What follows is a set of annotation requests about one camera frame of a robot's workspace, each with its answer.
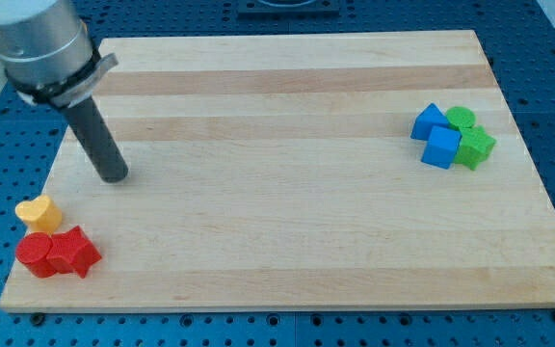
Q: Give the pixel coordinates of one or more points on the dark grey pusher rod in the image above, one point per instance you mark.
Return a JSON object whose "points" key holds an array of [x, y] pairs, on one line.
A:
{"points": [[92, 133]]}

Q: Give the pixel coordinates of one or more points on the yellow heart block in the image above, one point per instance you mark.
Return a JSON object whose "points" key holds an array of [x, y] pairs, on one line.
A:
{"points": [[41, 214]]}

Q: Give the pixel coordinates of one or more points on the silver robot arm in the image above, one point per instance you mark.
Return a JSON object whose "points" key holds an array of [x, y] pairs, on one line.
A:
{"points": [[50, 58]]}

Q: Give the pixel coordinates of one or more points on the red star block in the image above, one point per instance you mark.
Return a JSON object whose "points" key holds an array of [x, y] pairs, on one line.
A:
{"points": [[73, 252]]}

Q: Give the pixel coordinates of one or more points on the red cylinder block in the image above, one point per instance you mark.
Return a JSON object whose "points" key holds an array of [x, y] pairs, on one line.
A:
{"points": [[32, 252]]}

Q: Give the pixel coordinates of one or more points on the wooden board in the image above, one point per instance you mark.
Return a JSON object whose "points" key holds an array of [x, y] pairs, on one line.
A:
{"points": [[272, 173]]}

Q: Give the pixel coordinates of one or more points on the blue triangle block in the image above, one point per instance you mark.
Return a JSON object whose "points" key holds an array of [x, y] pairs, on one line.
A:
{"points": [[429, 118]]}

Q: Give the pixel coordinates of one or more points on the blue cube block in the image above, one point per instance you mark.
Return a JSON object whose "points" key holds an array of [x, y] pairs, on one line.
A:
{"points": [[442, 147]]}

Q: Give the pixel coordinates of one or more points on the green cylinder block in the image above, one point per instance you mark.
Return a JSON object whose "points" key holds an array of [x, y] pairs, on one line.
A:
{"points": [[460, 117]]}

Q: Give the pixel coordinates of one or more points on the green star block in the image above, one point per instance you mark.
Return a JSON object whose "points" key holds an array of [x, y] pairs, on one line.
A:
{"points": [[474, 148]]}

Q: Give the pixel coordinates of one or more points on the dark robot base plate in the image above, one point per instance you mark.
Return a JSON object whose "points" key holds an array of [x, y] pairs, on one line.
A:
{"points": [[250, 8]]}

